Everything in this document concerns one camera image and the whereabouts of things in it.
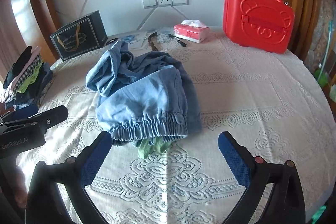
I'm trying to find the green object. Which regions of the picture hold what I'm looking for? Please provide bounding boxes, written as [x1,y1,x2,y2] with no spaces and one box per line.
[314,61,336,88]

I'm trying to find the pile of mixed clothes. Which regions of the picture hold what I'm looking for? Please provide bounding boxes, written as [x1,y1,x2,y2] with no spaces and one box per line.
[0,46,55,111]

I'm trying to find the red plastic suitcase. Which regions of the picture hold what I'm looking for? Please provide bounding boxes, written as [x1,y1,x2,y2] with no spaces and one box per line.
[223,0,295,53]

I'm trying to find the red and white tissue pack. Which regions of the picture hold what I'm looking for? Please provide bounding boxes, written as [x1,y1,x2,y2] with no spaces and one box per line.
[174,20,210,43]

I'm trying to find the light blue denim pants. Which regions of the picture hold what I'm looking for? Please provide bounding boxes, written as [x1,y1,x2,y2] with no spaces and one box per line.
[86,40,203,159]

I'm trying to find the white lace tablecloth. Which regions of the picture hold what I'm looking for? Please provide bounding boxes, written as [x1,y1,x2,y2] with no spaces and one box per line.
[16,30,332,224]

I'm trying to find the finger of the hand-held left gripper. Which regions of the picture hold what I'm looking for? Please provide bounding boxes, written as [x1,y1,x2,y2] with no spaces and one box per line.
[0,104,39,127]
[32,105,69,127]

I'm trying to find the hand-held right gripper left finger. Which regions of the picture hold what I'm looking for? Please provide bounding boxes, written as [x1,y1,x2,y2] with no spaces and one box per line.
[28,131,113,224]

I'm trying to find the black pen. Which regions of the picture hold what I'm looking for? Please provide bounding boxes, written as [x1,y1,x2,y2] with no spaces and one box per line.
[168,34,187,46]

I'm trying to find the white papers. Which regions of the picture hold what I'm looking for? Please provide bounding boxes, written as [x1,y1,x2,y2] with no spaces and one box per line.
[131,29,172,44]

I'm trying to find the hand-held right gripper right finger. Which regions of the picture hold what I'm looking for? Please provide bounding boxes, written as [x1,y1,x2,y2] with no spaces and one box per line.
[218,131,306,224]

